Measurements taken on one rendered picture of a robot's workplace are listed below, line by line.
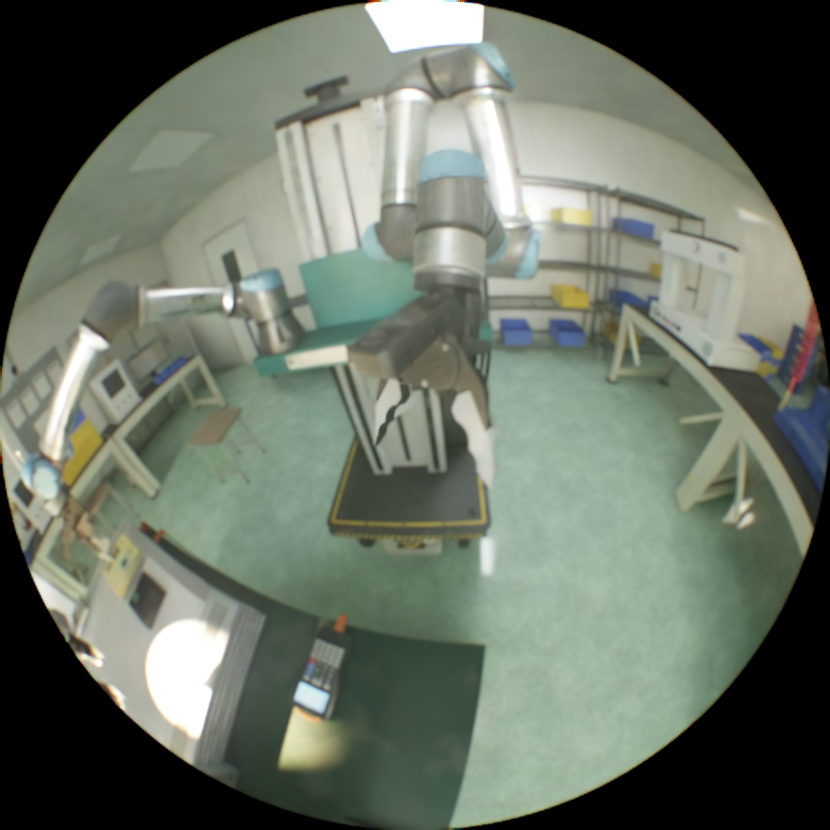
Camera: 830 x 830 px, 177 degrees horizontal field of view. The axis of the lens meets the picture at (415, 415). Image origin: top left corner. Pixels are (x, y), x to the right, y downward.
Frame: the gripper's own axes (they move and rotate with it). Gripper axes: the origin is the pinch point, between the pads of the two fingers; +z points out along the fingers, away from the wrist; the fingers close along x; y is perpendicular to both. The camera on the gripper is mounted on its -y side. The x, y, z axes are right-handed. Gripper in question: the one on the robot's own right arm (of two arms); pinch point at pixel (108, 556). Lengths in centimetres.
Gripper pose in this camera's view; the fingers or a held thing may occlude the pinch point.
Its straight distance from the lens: 100.8
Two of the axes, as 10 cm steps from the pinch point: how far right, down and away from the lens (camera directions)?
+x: -9.8, 0.1, 2.2
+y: 1.6, -6.4, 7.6
